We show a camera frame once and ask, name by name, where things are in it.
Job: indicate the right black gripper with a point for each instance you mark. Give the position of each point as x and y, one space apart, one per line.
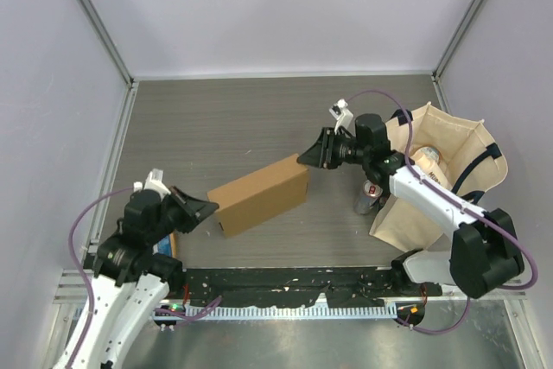
320 153

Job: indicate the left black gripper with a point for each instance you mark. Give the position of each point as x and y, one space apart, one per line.
196 209

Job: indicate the brown cardboard box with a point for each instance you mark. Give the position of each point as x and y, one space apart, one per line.
253 199

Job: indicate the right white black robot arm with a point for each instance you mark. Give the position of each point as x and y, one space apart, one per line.
484 252

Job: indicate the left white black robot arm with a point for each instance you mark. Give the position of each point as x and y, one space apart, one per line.
129 278

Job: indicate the yellow sponge with blue label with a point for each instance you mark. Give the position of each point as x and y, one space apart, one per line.
167 246

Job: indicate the silver red drink can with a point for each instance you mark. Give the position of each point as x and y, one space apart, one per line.
371 198

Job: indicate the peach tube in bag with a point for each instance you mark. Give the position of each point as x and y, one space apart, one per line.
427 159

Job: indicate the beige canvas tote bag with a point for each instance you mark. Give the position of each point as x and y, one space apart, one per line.
469 158

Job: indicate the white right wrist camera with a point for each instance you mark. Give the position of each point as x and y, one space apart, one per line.
342 115

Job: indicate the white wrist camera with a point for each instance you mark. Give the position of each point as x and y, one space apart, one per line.
342 115
153 182

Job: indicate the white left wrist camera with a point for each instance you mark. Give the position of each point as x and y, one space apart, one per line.
153 182

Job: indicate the perforated cable duct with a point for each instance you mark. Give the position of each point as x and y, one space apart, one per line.
320 311

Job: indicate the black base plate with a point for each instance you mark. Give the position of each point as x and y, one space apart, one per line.
343 287

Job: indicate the aluminium frame rail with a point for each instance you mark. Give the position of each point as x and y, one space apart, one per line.
71 289

